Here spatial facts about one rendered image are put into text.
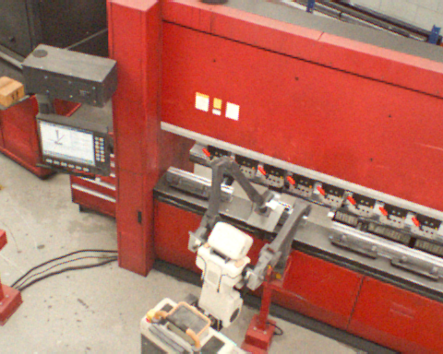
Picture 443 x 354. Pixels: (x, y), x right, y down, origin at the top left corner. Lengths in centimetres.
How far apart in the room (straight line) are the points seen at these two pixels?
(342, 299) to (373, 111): 149
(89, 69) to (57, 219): 211
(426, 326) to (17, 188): 359
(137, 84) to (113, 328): 187
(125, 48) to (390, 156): 169
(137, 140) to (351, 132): 139
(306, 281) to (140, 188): 133
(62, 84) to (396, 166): 201
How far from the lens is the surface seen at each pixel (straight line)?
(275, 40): 381
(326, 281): 469
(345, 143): 404
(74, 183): 561
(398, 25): 596
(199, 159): 491
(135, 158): 451
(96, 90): 394
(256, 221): 439
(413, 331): 482
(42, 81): 408
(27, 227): 579
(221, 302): 409
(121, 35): 402
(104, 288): 527
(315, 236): 455
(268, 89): 400
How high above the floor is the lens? 408
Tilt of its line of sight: 41 degrees down
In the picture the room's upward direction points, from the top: 5 degrees clockwise
